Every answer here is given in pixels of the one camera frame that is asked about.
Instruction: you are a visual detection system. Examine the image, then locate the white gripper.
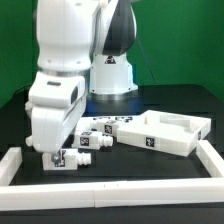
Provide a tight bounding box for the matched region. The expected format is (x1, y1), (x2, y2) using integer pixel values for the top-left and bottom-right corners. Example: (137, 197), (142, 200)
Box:
(25, 72), (87, 164)

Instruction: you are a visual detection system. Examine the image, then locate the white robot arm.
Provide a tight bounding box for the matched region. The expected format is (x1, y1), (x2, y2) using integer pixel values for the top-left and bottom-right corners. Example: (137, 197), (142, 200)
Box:
(25, 0), (137, 162)

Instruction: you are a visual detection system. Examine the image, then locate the white U-shaped fence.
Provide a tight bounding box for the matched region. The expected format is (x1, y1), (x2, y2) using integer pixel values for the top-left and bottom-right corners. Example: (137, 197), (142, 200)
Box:
(0, 140), (224, 211)

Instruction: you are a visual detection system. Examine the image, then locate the white marker sheet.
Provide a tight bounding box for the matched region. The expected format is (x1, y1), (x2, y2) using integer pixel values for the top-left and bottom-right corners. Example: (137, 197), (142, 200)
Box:
(77, 116), (134, 130)

